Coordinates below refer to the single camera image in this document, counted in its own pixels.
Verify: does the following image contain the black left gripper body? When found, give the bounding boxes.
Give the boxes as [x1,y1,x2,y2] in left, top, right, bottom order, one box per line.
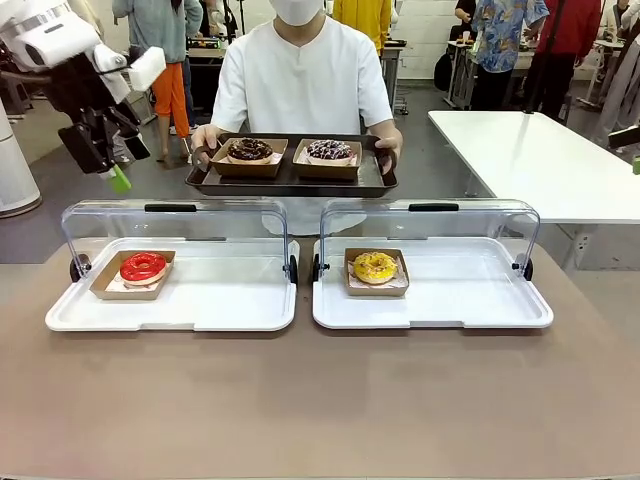
[48,52,127,130]

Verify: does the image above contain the chocolate donut with nuts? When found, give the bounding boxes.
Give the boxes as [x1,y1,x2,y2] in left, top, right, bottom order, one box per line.
[226,138,275,165]

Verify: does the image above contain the dark brown serving tray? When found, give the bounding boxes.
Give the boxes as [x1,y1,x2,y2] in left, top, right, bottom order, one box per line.
[184,132,400,199]

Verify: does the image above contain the chocolate donut with white drizzle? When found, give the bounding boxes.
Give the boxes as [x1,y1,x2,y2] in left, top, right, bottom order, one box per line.
[305,139,354,166]

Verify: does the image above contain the person's right forearm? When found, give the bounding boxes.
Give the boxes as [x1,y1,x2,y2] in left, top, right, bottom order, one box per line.
[202,121,246,137]

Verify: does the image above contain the person's left forearm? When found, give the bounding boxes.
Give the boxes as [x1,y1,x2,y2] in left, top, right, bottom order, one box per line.
[360,119,396,141]

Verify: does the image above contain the person in orange trousers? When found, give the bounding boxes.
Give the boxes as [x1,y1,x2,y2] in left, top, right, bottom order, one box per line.
[112,0,204,164]

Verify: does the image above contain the person in red shirt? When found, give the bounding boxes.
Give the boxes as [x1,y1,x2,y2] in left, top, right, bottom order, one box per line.
[529,0,602,121]

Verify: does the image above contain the red glazed donut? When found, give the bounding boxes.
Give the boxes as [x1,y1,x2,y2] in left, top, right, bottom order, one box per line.
[118,251,168,288]

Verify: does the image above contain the person in blue patterned shirt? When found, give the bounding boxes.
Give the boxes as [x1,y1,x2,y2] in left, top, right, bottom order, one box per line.
[469,0,551,112]

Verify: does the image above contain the person in white shirt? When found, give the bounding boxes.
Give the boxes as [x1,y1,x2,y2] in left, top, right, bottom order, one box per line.
[209,0,396,236]

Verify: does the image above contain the yellow glazed donut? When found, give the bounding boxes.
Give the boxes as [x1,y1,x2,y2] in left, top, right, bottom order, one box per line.
[352,251,399,286]

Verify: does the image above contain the person in yellow shirt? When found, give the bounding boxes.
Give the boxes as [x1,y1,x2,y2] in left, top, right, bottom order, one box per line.
[332,0,394,56]

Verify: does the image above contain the person's right hand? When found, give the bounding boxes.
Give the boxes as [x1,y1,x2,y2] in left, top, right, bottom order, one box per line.
[189,123,222,167]

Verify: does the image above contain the person's left hand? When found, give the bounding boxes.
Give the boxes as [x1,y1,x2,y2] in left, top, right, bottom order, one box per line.
[374,128,404,174]

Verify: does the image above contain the white cylindrical column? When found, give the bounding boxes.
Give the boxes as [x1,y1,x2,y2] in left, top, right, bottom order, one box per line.
[0,97,42,220]

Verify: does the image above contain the thin black pole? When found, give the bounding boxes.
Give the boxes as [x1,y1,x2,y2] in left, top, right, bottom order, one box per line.
[522,0,569,117]

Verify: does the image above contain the white table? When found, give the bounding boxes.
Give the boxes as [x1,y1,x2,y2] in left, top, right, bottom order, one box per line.
[427,109,640,271]

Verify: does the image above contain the grey metal desk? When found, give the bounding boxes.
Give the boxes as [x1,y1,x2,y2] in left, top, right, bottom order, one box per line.
[444,39,531,111]
[185,34,231,126]

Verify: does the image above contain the white plastic display tray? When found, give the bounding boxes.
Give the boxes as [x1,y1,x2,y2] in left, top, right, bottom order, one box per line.
[44,237,301,334]
[312,237,555,331]

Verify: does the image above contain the black bag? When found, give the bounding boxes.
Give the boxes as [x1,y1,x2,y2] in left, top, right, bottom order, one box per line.
[433,49,454,92]

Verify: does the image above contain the white face mask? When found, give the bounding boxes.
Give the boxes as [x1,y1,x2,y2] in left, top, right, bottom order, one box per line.
[272,0,326,27]

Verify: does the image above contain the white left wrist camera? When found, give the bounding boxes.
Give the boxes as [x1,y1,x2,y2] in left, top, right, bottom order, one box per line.
[94,43,167,104]

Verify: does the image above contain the clear lid with black handle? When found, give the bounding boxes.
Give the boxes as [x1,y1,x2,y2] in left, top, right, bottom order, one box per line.
[60,199,300,286]
[312,198,542,284]

